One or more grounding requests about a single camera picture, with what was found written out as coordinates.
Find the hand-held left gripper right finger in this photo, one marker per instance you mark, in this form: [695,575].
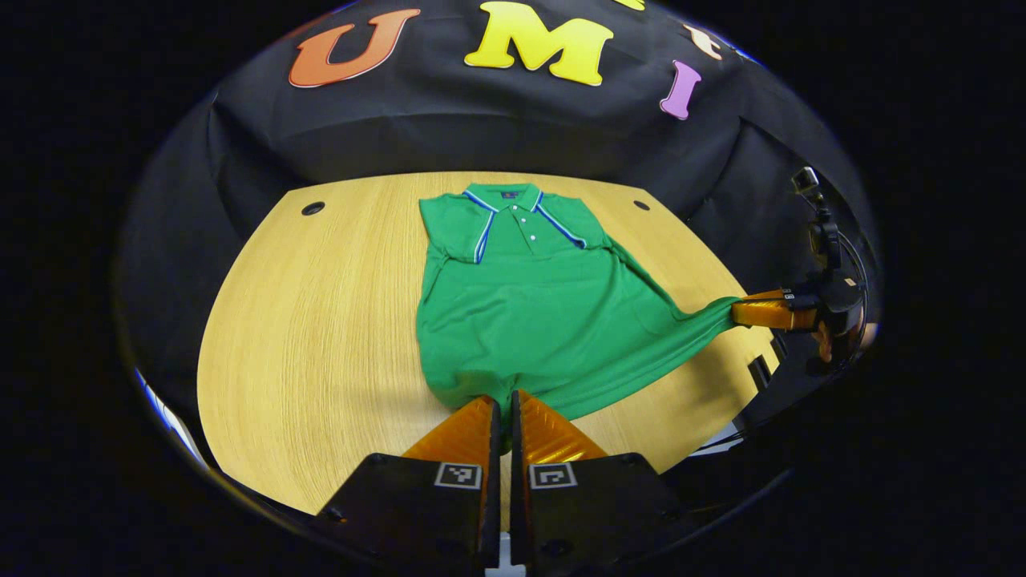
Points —
[593,505]

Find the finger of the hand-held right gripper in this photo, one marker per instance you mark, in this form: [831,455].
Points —
[769,312]

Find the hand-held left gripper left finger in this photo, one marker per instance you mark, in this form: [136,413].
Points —
[417,505]

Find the green T-shirt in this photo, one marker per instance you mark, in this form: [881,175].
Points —
[545,320]

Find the black backdrop cloth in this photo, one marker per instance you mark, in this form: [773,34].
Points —
[481,136]

